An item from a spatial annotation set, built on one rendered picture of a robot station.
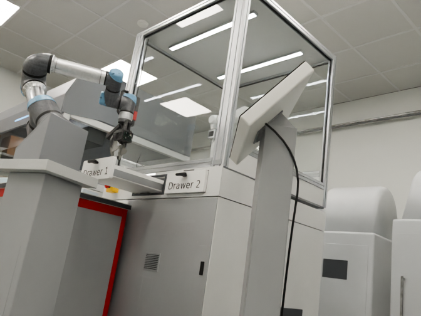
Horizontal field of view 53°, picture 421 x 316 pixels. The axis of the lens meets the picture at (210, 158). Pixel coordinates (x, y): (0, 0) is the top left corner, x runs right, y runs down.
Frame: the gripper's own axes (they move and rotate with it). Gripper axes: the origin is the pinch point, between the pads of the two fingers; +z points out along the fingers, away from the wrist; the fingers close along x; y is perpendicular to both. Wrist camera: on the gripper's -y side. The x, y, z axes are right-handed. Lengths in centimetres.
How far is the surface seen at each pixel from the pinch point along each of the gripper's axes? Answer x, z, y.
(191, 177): 18.9, 7.9, 40.4
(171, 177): 19.8, 6.7, 24.7
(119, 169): -6.1, 9.7, 15.2
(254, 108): -21, -2, 105
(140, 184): 7.9, 13.6, 16.0
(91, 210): -1.5, 29.5, -8.4
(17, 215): -55, 42, 29
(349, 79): 290, -185, -8
